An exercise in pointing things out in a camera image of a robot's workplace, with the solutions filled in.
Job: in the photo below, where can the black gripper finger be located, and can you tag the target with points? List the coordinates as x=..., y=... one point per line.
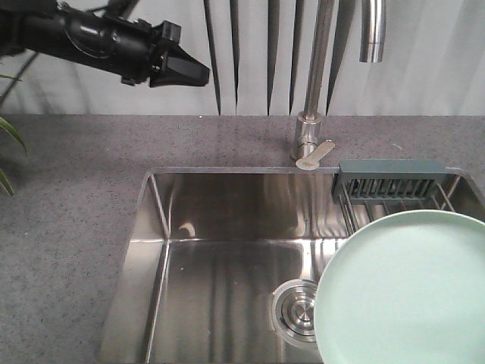
x=180, y=74
x=176, y=54

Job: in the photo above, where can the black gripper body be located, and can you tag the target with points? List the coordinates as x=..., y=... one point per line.
x=140, y=49

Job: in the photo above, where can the stainless steel faucet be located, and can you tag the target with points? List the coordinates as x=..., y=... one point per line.
x=308, y=150

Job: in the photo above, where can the mint green round plate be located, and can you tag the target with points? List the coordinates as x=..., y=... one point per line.
x=407, y=288

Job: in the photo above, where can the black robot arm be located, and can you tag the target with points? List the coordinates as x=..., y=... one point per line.
x=102, y=38

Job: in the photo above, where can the roll-up dish drying rack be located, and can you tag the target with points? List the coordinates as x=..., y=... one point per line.
x=388, y=182

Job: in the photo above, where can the white pleated curtain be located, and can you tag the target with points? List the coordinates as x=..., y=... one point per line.
x=259, y=54

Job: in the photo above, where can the green potted plant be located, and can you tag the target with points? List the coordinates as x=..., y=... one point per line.
x=12, y=132

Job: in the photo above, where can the stainless steel sink basin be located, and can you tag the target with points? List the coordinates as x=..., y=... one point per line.
x=208, y=249

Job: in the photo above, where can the round steel sink drain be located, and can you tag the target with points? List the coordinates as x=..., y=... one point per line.
x=292, y=312

